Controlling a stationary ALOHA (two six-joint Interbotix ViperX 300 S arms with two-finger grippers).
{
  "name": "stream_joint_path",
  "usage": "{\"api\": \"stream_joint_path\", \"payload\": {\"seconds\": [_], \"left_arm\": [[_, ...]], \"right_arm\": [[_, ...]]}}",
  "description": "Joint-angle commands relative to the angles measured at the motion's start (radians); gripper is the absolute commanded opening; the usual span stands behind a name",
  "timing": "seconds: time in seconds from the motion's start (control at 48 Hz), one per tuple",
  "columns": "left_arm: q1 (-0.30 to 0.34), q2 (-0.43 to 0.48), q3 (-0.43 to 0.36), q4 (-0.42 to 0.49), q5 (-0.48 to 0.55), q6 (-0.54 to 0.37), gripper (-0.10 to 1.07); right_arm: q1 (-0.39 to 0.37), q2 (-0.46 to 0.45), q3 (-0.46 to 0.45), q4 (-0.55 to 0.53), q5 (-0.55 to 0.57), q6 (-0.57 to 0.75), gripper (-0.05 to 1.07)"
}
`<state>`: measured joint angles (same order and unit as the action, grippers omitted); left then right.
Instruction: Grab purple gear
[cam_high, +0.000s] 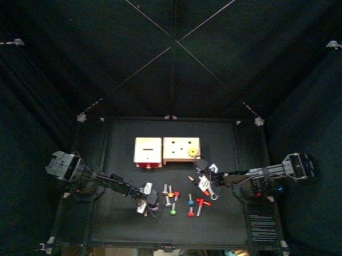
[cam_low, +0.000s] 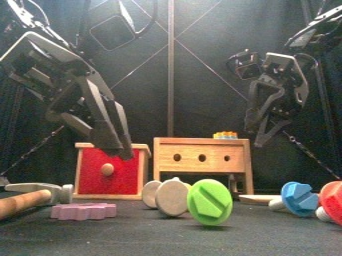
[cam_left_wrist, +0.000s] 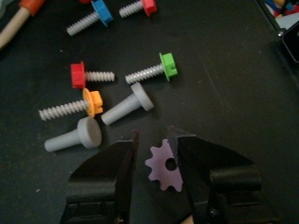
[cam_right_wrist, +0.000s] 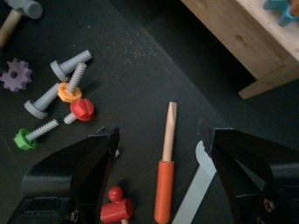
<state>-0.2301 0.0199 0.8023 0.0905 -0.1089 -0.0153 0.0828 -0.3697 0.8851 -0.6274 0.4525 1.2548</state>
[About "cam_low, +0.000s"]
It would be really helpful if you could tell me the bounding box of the purple toy gear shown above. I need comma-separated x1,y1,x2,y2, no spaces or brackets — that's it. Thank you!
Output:
49,202,118,222

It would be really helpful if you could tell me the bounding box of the small colourful toy block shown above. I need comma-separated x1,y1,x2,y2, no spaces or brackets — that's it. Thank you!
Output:
211,130,240,141

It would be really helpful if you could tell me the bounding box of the red wooden box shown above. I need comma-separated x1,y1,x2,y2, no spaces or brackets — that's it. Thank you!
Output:
73,142,153,201

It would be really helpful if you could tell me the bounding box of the red drawer with wooden knob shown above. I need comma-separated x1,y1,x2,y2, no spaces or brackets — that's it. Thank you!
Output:
78,147,141,196

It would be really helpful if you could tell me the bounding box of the wooden toy workbench with holes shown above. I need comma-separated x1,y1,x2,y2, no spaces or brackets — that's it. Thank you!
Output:
152,136,255,196

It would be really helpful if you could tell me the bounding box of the small plain wooden disc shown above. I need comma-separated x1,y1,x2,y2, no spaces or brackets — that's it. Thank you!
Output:
140,179,164,210

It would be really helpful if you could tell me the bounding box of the flat wooden plank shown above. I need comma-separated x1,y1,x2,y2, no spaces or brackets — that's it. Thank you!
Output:
237,194,283,206

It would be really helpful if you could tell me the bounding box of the blue toy bolt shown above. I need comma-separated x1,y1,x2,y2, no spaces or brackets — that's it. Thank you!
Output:
267,181,322,219

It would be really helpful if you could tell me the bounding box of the green toy screw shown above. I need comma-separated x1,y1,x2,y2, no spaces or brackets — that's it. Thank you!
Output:
185,178,235,227

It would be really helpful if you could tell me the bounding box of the red toy bolt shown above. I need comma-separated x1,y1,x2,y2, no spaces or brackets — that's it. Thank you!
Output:
313,180,342,227

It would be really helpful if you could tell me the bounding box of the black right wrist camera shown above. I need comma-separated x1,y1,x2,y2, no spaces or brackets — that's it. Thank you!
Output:
225,49,264,82

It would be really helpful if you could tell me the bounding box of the braided black cable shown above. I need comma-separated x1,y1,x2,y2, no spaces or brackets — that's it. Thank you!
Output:
281,129,342,182
0,125,66,178

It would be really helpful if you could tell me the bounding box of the vertical metal frame pole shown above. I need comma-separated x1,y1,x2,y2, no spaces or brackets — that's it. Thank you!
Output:
165,0,176,138

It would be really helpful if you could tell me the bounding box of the toy hammer wooden handle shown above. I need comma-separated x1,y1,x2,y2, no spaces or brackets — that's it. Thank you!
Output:
0,182,74,222

